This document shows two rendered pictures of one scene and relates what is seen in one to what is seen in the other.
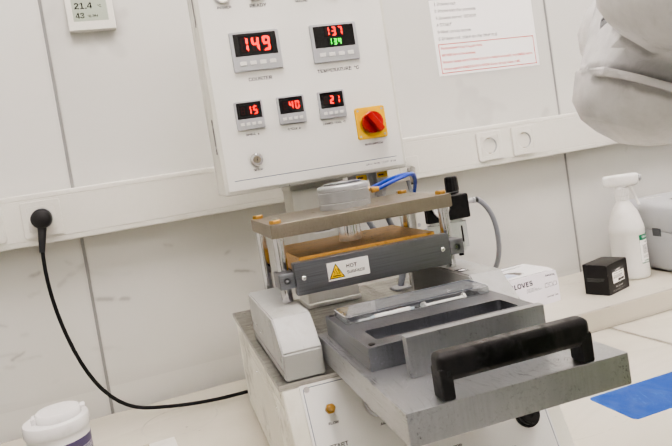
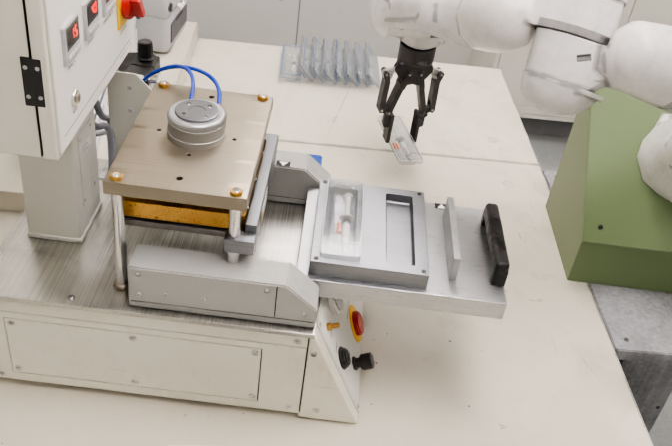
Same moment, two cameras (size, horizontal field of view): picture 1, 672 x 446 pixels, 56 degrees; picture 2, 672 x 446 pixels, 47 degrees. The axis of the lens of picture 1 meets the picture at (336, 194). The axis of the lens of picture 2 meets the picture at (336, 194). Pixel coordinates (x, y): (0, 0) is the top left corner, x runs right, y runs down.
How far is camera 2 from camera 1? 1.11 m
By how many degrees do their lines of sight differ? 77
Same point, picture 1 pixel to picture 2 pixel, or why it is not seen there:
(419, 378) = (457, 278)
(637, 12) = (652, 91)
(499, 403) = not seen: hidden behind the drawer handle
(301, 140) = (94, 52)
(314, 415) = (327, 338)
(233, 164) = (63, 115)
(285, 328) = (298, 287)
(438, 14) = not seen: outside the picture
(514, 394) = not seen: hidden behind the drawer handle
